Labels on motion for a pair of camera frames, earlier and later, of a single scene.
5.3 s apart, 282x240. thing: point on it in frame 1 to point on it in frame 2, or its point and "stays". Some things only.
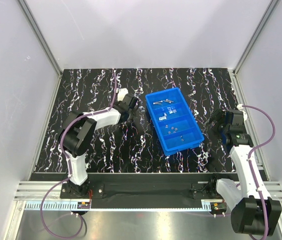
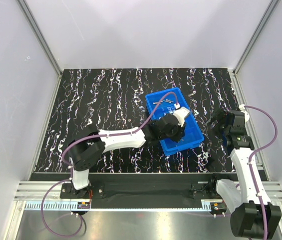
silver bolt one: x=168 y=101 stays
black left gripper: x=133 y=103 to x=178 y=135
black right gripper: x=218 y=119 stays
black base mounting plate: x=119 y=190 stays
